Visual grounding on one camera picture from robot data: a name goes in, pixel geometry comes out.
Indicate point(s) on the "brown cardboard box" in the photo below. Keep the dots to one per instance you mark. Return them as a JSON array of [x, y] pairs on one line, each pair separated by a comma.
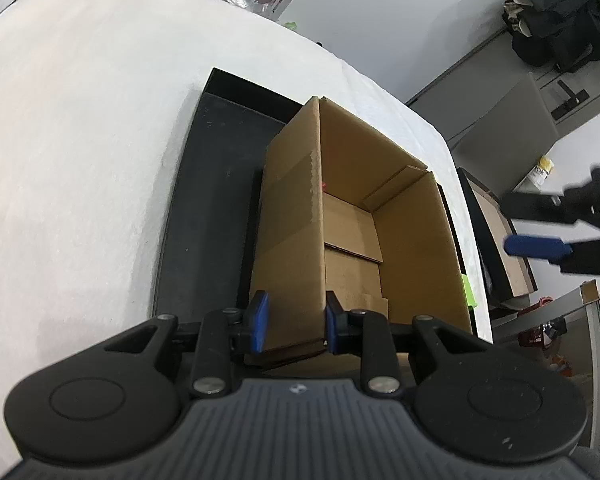
[[295, 210]]

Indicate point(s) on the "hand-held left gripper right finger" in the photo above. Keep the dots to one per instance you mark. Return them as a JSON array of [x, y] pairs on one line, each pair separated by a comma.
[[332, 322]]

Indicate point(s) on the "grey cabinet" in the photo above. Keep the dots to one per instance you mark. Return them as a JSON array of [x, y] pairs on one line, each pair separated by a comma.
[[505, 110]]

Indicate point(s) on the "black bag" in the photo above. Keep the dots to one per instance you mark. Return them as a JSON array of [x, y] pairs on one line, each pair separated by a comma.
[[560, 15]]

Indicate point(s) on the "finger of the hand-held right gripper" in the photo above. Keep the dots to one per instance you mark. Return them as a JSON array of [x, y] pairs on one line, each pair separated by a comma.
[[540, 207], [535, 246]]

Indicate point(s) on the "black tray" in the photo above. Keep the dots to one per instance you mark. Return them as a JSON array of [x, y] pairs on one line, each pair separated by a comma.
[[210, 210]]

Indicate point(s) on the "green tape strip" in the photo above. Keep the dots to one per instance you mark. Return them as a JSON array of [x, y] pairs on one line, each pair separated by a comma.
[[469, 291]]

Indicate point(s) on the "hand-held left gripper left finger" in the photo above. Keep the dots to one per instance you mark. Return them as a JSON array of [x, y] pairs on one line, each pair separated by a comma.
[[259, 320]]

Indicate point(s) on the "yellow and white bottle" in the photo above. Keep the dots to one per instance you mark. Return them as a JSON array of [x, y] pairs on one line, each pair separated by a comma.
[[541, 174]]

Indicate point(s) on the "black frame with cardboard sheet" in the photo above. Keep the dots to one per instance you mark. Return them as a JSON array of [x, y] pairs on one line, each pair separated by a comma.
[[500, 240]]

